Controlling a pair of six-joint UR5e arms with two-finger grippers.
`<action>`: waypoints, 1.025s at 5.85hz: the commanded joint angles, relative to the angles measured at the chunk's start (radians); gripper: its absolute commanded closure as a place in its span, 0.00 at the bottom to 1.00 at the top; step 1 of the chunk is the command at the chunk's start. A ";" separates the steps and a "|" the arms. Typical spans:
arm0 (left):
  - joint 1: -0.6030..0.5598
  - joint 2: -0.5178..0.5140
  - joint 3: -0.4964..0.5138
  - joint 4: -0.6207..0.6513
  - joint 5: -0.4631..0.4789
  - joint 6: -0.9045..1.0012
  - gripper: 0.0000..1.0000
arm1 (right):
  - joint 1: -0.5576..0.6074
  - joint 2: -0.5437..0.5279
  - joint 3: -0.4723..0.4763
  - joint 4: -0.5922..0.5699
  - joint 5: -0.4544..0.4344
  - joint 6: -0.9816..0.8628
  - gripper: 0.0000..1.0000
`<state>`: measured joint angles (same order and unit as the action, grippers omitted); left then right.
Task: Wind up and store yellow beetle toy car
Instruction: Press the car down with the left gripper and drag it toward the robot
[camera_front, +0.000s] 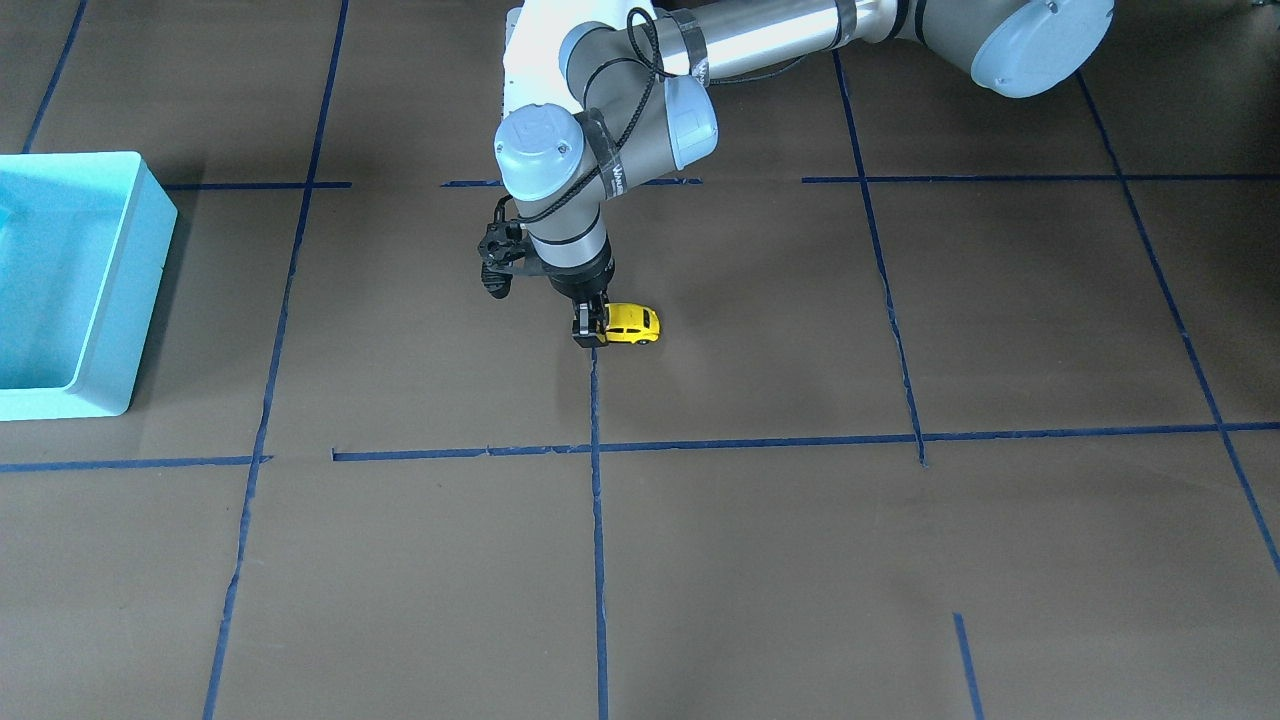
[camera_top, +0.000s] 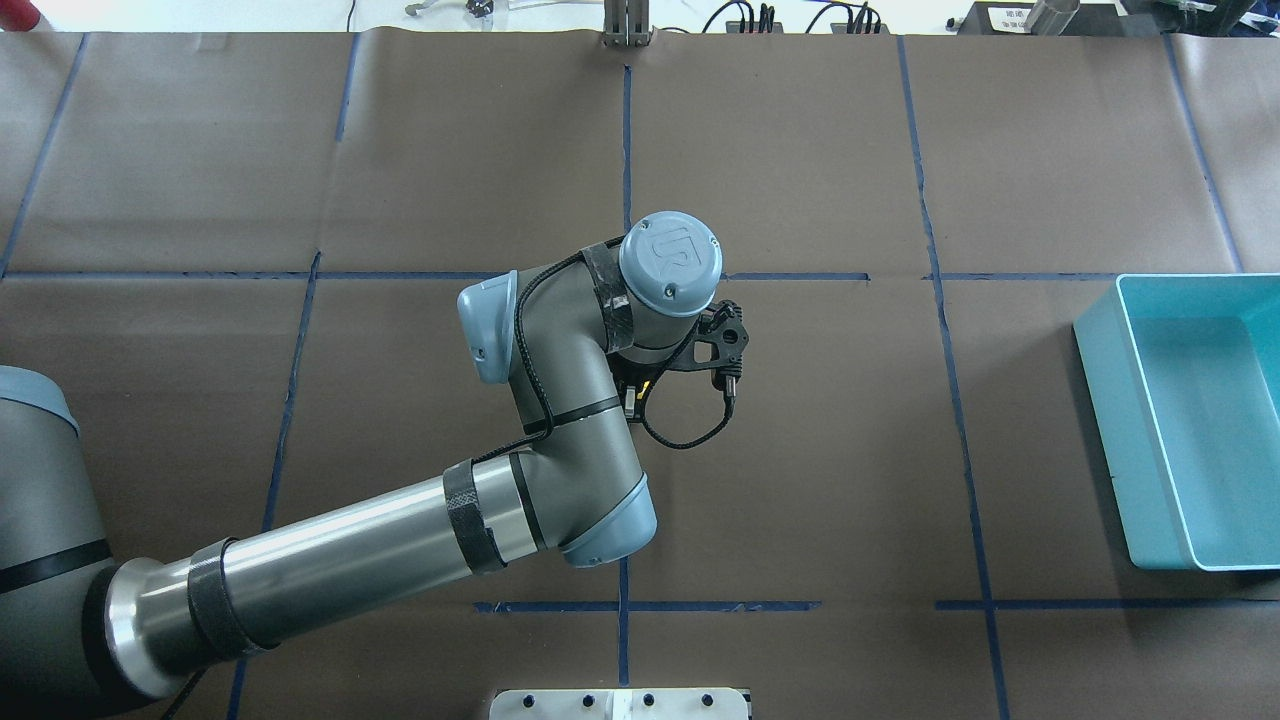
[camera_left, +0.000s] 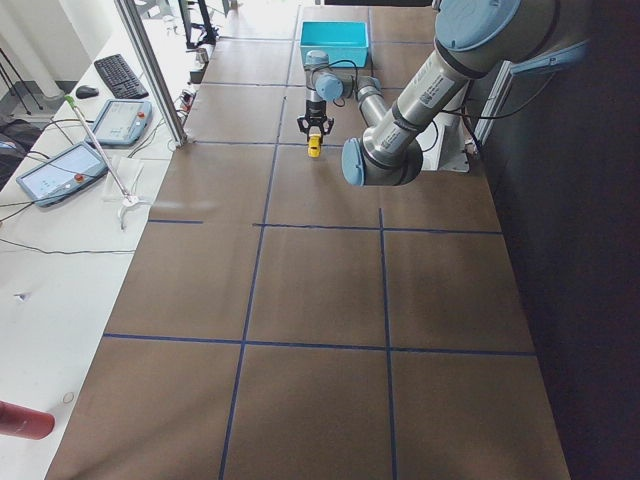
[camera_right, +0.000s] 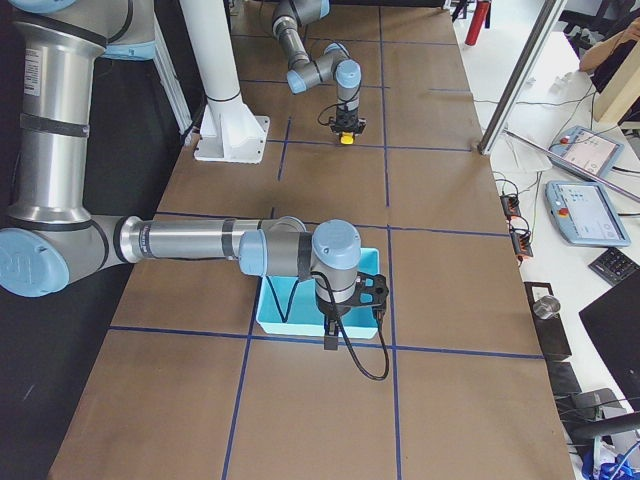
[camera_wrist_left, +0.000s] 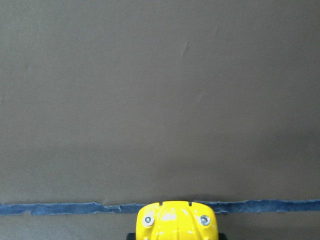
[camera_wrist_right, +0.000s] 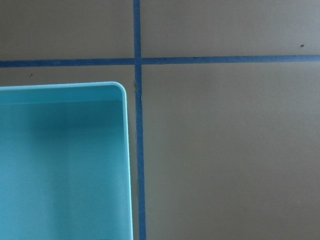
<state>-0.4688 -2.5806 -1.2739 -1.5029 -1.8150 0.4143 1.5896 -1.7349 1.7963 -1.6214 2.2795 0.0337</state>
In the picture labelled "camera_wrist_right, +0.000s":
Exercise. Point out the turquoise plastic bin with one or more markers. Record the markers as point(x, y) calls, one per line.
point(65, 162)

